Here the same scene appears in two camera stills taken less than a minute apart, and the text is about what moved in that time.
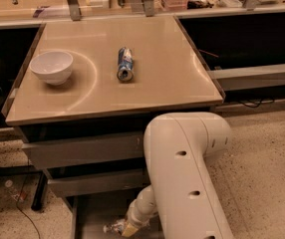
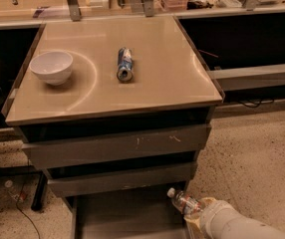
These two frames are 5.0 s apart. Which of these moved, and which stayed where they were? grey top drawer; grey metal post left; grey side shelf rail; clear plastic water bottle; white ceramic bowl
Moved: clear plastic water bottle
Stayed: grey top drawer; grey metal post left; white ceramic bowl; grey side shelf rail
